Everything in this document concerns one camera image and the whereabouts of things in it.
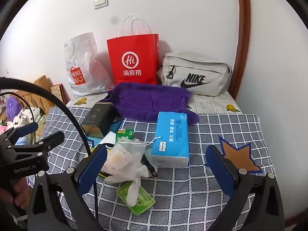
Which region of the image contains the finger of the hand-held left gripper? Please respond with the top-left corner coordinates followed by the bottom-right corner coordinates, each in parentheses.
top-left (14, 131), bottom-right (65, 157)
top-left (5, 122), bottom-right (39, 147)

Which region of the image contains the patterned flat box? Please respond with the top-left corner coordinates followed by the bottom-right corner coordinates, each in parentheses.
top-left (50, 84), bottom-right (65, 104)

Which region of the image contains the white plastic shopping bag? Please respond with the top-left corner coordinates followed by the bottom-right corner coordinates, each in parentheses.
top-left (64, 32), bottom-right (115, 96)

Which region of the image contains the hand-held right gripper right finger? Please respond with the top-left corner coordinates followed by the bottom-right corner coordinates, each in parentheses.
top-left (205, 145), bottom-right (285, 231)

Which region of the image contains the grey waist bag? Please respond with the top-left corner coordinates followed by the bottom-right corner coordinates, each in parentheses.
top-left (157, 52), bottom-right (233, 97)

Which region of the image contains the purple plush toy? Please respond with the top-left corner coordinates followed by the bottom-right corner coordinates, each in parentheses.
top-left (6, 97), bottom-right (20, 121)

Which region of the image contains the green snack packet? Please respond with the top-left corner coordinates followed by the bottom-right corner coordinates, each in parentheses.
top-left (115, 129), bottom-right (134, 145)

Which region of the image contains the purple towel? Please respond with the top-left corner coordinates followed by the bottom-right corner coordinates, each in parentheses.
top-left (98, 82), bottom-right (200, 124)

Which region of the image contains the dark green tin box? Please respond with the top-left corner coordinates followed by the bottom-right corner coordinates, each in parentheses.
top-left (80, 102), bottom-right (116, 139)

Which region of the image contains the wooden bed headboard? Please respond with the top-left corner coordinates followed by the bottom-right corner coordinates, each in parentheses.
top-left (0, 75), bottom-right (52, 123)

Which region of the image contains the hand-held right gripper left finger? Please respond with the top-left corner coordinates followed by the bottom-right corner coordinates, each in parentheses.
top-left (27, 145), bottom-right (108, 231)

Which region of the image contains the person's left hand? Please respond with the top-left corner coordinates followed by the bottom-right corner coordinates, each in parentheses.
top-left (0, 177), bottom-right (30, 205)

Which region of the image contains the blue brown star patch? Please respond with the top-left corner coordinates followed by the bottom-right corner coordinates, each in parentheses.
top-left (203, 135), bottom-right (263, 175)

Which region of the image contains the blue tissue pack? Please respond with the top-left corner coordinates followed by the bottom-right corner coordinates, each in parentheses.
top-left (150, 111), bottom-right (190, 167)

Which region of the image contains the green banknote print packet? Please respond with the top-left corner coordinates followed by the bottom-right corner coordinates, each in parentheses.
top-left (116, 180), bottom-right (156, 216)

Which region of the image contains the red paper shopping bag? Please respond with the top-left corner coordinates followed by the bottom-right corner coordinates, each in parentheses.
top-left (106, 15), bottom-right (159, 86)

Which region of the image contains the translucent plastic bag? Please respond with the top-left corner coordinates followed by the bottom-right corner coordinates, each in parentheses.
top-left (100, 136), bottom-right (160, 176)

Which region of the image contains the white dotted cloth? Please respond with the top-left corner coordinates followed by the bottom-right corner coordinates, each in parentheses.
top-left (13, 107), bottom-right (41, 128)

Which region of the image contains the white light switch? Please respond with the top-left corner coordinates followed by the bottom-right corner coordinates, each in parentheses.
top-left (93, 0), bottom-right (109, 10)

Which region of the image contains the grey checkered tablecloth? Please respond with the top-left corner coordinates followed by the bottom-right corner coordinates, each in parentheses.
top-left (26, 106), bottom-right (276, 231)

